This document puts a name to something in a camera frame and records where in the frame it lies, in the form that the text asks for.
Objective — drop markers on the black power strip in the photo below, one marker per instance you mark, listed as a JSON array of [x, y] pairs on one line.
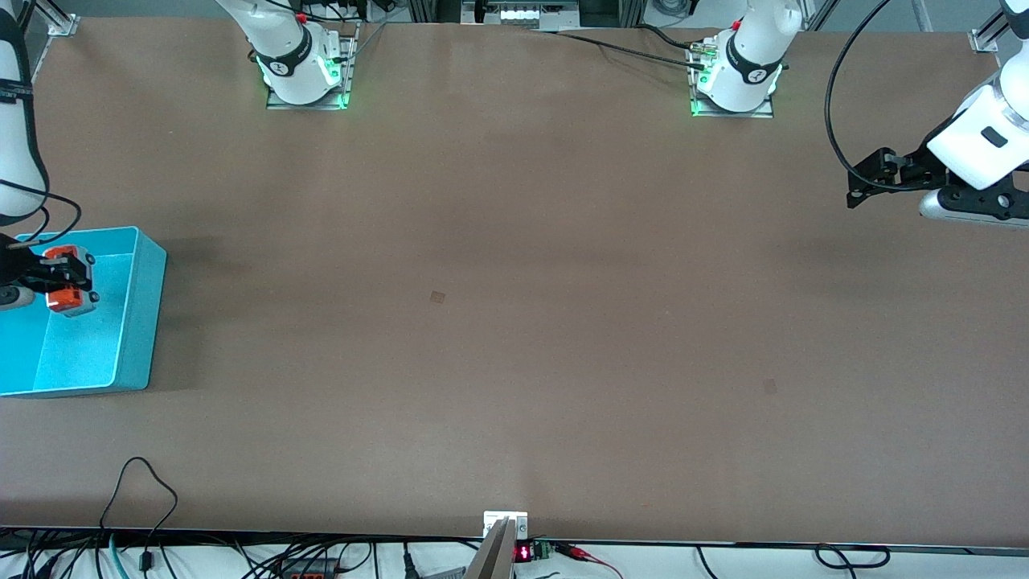
[[309, 572]]

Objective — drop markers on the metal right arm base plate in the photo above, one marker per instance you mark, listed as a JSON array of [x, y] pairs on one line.
[[277, 103]]

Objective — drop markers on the orange toy bus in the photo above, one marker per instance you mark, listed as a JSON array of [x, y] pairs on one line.
[[64, 301]]

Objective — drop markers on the aluminium frame rack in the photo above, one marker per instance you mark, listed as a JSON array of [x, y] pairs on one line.
[[522, 14]]

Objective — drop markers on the grey camera pole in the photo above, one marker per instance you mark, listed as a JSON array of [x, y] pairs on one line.
[[494, 555]]

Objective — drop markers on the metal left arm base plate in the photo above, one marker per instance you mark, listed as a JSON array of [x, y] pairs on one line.
[[764, 112]]

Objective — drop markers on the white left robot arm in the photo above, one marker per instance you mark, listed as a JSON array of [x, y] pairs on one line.
[[752, 56]]

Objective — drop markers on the circuit board with red display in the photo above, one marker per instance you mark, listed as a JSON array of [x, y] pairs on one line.
[[523, 553]]

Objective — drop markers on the aluminium corner bracket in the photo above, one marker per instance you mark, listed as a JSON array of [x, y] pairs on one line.
[[985, 40], [64, 24]]

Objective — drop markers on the white table edge bracket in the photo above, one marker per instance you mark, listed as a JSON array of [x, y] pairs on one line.
[[492, 519]]

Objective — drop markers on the blue plastic box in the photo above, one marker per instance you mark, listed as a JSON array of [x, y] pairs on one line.
[[96, 346]]

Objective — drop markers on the red clip lead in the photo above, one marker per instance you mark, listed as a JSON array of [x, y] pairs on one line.
[[575, 552]]

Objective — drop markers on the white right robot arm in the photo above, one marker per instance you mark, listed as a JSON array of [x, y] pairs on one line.
[[289, 48]]

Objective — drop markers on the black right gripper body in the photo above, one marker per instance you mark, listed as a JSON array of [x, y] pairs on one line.
[[18, 268]]

